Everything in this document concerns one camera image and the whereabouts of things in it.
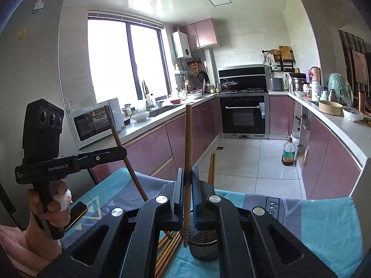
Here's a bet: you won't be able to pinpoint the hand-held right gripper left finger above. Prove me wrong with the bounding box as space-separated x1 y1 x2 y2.
38 167 185 278

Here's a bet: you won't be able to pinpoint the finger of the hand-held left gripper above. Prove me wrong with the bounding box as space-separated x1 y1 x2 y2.
78 146 128 171

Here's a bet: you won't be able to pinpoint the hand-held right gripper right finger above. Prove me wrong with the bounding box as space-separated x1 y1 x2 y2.
192 166 338 278

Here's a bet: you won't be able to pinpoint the black mesh holder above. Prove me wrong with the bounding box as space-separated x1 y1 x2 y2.
188 229 221 261

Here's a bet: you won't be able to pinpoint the pile of chopsticks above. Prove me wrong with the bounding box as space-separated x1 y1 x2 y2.
154 230 183 278

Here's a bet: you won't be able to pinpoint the person's left hand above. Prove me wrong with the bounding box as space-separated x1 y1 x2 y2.
25 180 73 263

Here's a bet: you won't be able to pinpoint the white microwave oven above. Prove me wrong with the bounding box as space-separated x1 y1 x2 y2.
66 98 122 151

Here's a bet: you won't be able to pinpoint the white bowl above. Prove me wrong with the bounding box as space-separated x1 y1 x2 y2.
130 111 150 122

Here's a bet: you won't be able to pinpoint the long pink base cabinets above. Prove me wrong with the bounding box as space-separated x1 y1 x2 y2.
91 97 222 186

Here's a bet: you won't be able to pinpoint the white finger bandage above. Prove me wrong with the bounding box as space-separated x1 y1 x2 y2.
54 188 73 211

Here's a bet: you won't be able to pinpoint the black smartphone with gold edge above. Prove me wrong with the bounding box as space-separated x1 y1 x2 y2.
63 201 89 232

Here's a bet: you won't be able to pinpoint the grey refrigerator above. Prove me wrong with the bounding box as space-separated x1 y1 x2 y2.
0 0 98 238

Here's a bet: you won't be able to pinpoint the kitchen sink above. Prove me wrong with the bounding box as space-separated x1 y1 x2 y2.
147 104 180 118

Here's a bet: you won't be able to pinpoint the black built-in oven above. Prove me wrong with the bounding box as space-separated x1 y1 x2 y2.
218 93 270 139

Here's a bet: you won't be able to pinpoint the kitchen window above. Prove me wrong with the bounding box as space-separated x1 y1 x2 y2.
87 17 172 105

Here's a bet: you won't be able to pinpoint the cooking oil bottle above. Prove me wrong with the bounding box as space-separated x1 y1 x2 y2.
281 137 297 167

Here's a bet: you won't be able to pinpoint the steel pot with glass lid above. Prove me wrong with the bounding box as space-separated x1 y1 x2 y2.
221 78 241 92

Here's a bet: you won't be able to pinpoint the black range hood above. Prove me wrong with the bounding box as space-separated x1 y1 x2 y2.
217 64 270 91

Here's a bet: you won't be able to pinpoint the energy label sticker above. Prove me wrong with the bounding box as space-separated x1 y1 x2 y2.
31 0 48 15

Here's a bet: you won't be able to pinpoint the printed teal grey blanket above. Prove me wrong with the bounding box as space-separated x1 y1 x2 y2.
62 165 365 278

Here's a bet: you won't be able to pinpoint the curved pink base cabinets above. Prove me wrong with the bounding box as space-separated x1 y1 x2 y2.
269 94 363 200

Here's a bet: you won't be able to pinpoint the white water heater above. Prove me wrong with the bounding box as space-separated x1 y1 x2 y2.
172 30 192 59

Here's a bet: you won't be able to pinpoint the silver rice cooker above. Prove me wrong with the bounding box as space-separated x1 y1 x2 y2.
269 77 284 91

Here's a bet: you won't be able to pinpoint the stainless steel pot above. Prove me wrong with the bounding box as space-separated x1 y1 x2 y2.
290 76 305 93

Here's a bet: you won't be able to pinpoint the round wooden box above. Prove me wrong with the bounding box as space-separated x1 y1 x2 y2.
318 100 344 117

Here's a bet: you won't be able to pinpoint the pink pitcher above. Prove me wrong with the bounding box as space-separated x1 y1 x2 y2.
308 66 323 83

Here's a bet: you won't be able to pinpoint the plastic covered bowl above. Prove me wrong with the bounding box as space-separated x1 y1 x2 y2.
342 107 365 122

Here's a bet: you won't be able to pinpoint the green plastic bag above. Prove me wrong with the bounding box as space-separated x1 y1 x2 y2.
327 73 353 106

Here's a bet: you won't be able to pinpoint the dark striped panel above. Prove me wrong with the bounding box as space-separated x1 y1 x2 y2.
338 29 371 93

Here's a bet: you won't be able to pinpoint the black wall rack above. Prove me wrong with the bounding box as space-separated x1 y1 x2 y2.
262 46 296 73

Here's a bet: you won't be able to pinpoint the pink wall cabinet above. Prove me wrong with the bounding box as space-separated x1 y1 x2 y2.
178 18 219 50

